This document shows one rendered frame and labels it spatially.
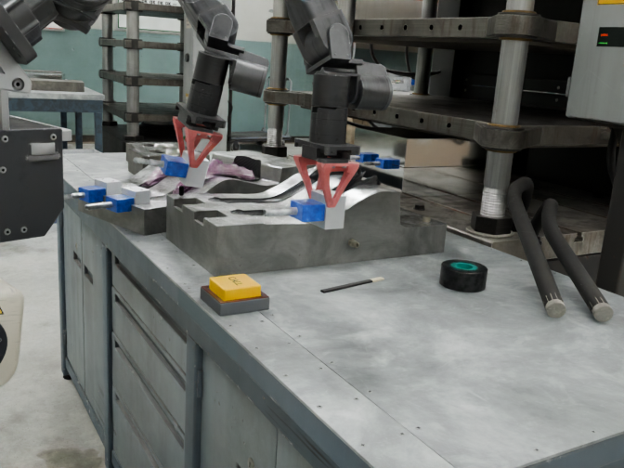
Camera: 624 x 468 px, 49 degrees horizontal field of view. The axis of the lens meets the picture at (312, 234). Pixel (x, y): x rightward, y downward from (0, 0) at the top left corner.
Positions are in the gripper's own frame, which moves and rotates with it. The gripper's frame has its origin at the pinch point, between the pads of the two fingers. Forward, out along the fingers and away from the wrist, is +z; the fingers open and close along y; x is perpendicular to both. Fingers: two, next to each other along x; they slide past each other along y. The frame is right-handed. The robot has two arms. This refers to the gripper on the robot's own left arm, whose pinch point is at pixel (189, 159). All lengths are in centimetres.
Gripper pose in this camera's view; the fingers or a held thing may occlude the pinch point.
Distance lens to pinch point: 130.2
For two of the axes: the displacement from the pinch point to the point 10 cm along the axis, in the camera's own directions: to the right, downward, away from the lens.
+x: -8.4, -0.9, -5.3
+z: -2.8, 9.2, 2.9
